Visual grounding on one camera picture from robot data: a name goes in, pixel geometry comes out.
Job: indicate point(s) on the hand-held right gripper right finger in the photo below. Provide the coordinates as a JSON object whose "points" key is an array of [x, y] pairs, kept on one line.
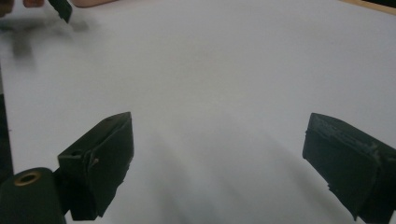
{"points": [[348, 165]]}

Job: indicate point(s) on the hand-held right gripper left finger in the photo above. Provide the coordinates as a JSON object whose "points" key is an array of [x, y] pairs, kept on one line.
{"points": [[102, 161]]}

